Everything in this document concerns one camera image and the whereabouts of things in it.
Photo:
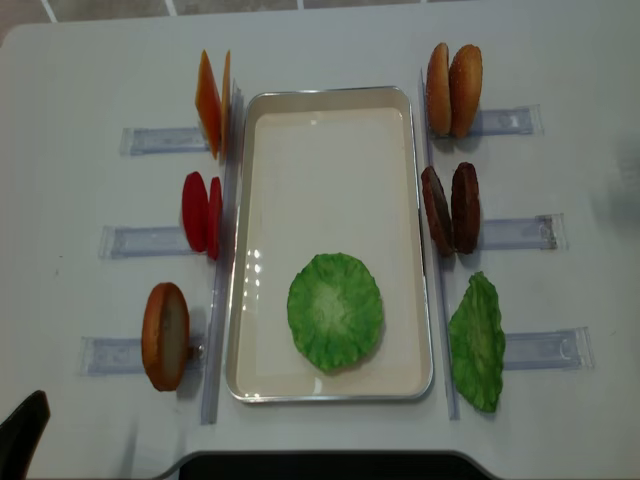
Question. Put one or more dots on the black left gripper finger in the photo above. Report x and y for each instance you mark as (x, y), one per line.
(21, 433)

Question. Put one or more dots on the green lettuce leaf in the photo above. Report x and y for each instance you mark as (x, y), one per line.
(335, 312)
(478, 345)

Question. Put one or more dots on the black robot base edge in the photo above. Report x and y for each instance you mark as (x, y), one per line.
(332, 465)

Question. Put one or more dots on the standing bread slice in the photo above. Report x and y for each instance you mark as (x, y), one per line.
(165, 336)

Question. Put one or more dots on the outer tomato slice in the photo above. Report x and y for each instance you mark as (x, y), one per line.
(194, 211)

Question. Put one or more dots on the outer cheese slice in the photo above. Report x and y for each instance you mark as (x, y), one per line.
(208, 104)

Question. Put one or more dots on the cheese slice near tray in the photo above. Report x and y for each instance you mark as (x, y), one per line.
(225, 107)

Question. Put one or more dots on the meat patty near tray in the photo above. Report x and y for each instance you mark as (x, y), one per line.
(437, 212)

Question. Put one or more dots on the outer meat patty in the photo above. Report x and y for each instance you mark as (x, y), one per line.
(465, 208)

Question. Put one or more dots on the white rectangular tray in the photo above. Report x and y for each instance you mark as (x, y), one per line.
(328, 172)

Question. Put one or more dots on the bun half near tray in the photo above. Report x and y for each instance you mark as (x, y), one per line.
(437, 90)

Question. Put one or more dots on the outer bun half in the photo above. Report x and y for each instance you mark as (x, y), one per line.
(465, 85)

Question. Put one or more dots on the clear bread holder rail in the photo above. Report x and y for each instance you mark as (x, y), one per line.
(101, 356)

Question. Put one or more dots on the clear tomato holder rail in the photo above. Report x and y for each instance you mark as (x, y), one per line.
(120, 242)

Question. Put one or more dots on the clear cheese holder rail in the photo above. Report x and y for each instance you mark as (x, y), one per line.
(147, 141)

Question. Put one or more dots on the clear left long rail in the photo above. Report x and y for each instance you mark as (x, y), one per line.
(224, 269)

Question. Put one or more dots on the clear long rail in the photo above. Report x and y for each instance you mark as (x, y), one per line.
(451, 392)
(224, 269)

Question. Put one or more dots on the clear right long rail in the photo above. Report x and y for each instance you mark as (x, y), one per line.
(451, 392)

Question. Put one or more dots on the clear lettuce holder rail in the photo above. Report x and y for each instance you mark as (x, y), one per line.
(566, 349)

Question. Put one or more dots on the clear patty holder rail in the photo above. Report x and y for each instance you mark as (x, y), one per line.
(542, 232)

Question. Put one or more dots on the clear bun holder rail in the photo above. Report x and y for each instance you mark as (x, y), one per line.
(522, 120)

